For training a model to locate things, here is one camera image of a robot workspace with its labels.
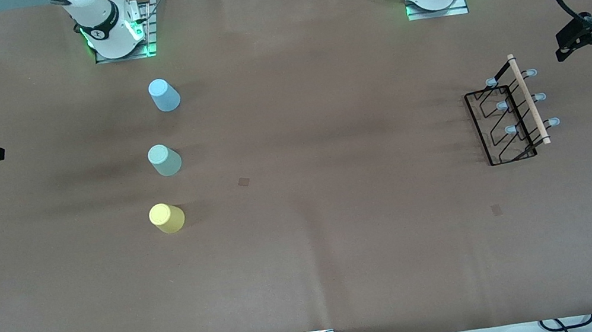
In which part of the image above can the black wire cup holder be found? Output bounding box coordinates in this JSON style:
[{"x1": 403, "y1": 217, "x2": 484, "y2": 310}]
[{"x1": 458, "y1": 47, "x2": 566, "y2": 170}]

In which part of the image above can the pale green plastic cup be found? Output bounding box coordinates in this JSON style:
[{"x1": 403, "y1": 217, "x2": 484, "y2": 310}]
[{"x1": 146, "y1": 141, "x2": 185, "y2": 180}]

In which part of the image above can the yellow plastic cup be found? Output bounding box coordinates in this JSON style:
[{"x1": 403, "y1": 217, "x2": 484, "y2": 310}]
[{"x1": 147, "y1": 200, "x2": 188, "y2": 237}]

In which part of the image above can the light blue plastic cup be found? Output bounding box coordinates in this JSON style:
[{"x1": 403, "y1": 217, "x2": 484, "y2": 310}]
[{"x1": 147, "y1": 76, "x2": 183, "y2": 115}]

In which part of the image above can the brown paper table cover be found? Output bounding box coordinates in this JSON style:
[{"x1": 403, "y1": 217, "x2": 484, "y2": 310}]
[{"x1": 0, "y1": 0, "x2": 592, "y2": 332}]

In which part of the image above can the aluminium arm base plate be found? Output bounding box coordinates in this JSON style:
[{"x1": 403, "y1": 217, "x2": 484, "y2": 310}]
[
  {"x1": 405, "y1": 0, "x2": 470, "y2": 23},
  {"x1": 85, "y1": 0, "x2": 158, "y2": 66}
]

